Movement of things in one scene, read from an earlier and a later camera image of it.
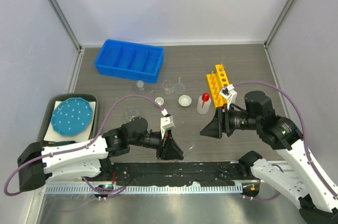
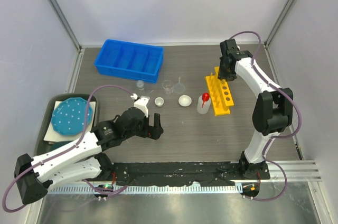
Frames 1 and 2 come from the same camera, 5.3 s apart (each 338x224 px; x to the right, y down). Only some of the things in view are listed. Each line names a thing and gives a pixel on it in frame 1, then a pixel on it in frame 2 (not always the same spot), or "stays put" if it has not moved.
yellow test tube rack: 216,82 stays put
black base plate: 172,173 stays put
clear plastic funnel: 179,87 stays put
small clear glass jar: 140,84 stays put
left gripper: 168,149 → 153,131
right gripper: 220,124 → 223,76
